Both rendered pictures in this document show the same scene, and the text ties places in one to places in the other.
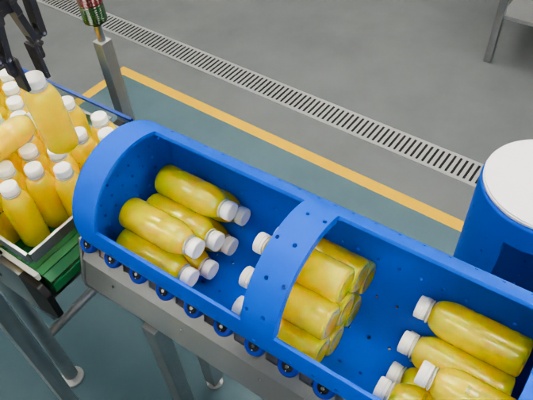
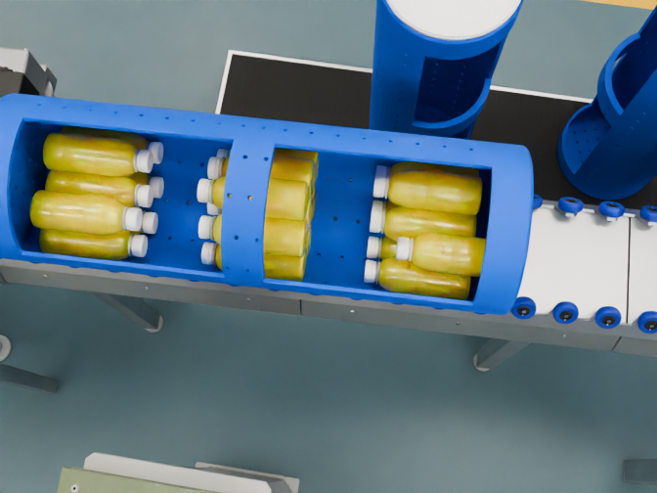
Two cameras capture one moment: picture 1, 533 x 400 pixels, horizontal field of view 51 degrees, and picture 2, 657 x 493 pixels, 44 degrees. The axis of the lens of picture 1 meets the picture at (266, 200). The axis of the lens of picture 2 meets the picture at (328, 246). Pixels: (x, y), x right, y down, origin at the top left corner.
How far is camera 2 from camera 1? 0.51 m
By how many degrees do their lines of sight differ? 29
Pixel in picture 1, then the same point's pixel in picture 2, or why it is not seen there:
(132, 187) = (17, 176)
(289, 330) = (269, 259)
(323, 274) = (282, 202)
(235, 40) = not seen: outside the picture
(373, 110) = not seen: outside the picture
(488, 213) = (402, 32)
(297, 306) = (270, 240)
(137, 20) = not seen: outside the picture
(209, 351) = (186, 293)
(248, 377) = (237, 300)
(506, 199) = (415, 14)
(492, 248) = (415, 62)
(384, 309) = (339, 187)
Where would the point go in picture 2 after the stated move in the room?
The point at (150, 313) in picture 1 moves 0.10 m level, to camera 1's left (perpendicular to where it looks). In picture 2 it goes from (102, 284) to (56, 310)
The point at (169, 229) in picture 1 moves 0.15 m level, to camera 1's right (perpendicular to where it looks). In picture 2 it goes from (99, 215) to (178, 171)
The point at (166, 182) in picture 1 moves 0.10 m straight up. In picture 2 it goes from (60, 159) to (38, 137)
